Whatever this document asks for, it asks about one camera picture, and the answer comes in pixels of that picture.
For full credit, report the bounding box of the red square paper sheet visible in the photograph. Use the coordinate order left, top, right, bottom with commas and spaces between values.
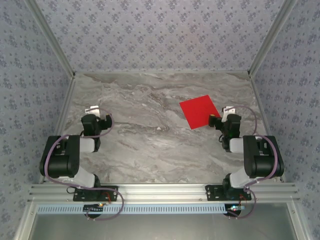
179, 94, 222, 131

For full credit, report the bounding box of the small black adapter board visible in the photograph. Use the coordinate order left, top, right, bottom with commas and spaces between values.
223, 203, 247, 219
83, 203, 105, 214

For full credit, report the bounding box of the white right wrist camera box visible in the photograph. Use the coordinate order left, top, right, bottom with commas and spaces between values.
221, 105, 237, 116

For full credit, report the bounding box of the aluminium table side rail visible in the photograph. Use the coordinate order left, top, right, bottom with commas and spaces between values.
38, 74, 77, 185
248, 72, 287, 182

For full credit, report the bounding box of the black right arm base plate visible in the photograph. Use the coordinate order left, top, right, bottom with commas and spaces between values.
204, 184, 252, 202

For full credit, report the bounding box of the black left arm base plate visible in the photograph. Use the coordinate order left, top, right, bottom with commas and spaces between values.
72, 185, 119, 202

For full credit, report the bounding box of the aluminium mounting rail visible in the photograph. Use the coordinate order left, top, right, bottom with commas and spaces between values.
27, 183, 301, 203

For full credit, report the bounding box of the aluminium frame post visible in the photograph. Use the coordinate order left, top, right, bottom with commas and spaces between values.
24, 0, 76, 77
247, 0, 299, 76

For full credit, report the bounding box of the slotted pale cable duct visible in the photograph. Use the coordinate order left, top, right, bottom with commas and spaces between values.
36, 203, 227, 215

